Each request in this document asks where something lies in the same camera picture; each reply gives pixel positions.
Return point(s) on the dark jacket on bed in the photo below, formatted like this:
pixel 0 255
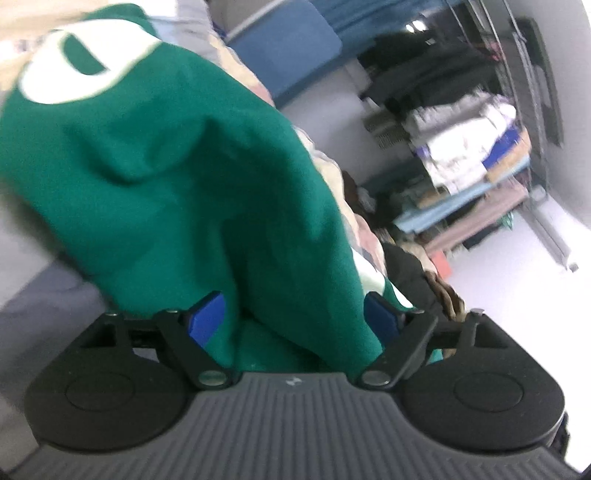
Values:
pixel 425 289

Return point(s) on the black hanging garments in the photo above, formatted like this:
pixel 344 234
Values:
pixel 413 70

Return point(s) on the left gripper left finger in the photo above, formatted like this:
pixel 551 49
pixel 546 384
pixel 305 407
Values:
pixel 168 348

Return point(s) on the metal clothes rack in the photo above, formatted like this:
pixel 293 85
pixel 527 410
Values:
pixel 517 79

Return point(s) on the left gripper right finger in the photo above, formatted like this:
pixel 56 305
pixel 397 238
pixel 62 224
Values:
pixel 408 337

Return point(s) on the blue curtain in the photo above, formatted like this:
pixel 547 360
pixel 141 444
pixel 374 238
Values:
pixel 358 22

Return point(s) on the blue chair cushion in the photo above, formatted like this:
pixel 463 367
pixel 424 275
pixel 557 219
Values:
pixel 286 45

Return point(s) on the pastel patchwork bed cover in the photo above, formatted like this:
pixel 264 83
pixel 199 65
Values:
pixel 45 302

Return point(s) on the green hooded sweatshirt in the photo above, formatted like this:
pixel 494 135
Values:
pixel 163 179

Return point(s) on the stack of folded clothes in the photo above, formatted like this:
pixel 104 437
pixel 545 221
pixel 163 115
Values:
pixel 461 176

